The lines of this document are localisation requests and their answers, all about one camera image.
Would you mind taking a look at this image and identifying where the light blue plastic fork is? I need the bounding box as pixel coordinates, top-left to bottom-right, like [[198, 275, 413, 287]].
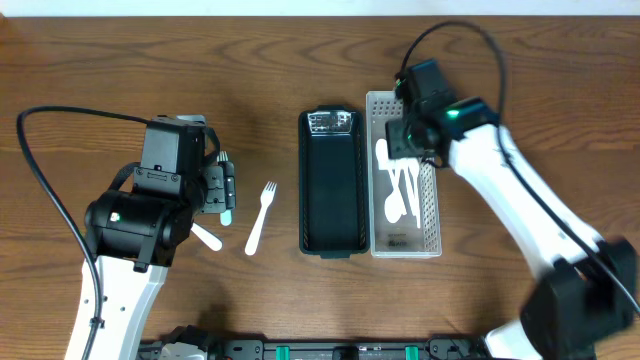
[[220, 210, 233, 226]]

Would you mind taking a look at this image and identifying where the white plastic spoon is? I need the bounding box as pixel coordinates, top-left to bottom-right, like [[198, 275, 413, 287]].
[[402, 158, 420, 218], [384, 169, 406, 223], [407, 158, 424, 230], [375, 138, 409, 217]]

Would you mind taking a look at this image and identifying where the white plastic fork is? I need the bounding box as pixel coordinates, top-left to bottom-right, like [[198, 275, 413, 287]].
[[244, 181, 277, 256]]

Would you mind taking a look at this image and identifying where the clear white plastic basket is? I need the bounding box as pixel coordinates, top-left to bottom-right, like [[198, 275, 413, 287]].
[[365, 91, 442, 258]]

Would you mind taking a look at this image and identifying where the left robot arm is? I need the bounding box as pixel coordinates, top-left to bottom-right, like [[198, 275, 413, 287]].
[[65, 151, 235, 359]]

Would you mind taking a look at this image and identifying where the white fork under arm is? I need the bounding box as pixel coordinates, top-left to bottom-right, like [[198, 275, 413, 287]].
[[191, 223, 223, 252]]

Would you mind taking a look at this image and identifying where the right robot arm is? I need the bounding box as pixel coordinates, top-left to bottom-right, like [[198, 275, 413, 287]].
[[386, 95, 639, 359]]

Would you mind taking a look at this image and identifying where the dark green plastic basket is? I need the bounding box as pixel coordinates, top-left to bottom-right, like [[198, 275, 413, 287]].
[[298, 105, 370, 259]]

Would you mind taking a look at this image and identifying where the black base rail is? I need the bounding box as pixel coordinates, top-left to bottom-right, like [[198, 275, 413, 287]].
[[134, 326, 491, 360]]

